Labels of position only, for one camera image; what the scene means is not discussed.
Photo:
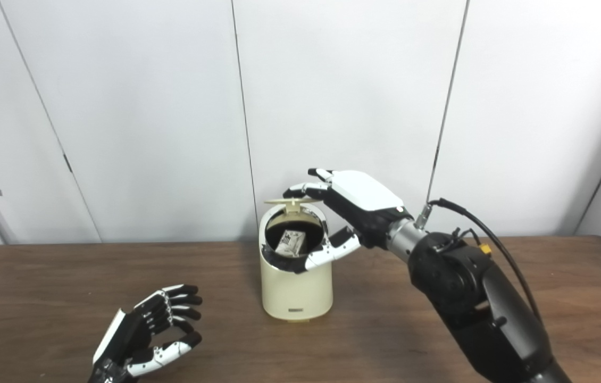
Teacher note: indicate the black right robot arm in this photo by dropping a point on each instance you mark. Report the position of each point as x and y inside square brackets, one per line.
[470, 287]

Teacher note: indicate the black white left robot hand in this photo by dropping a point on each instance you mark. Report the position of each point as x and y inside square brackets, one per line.
[130, 335]

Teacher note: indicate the cream-colored bin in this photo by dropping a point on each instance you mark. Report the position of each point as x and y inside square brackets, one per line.
[295, 292]

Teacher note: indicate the black bin liner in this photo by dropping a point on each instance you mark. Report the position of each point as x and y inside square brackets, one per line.
[279, 260]

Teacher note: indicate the white green milk carton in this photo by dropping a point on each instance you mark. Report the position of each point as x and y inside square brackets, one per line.
[291, 243]

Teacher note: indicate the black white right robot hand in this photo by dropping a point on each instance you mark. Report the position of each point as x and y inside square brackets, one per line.
[364, 202]

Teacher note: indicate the cream round bin lid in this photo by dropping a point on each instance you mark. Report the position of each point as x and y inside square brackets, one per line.
[290, 202]

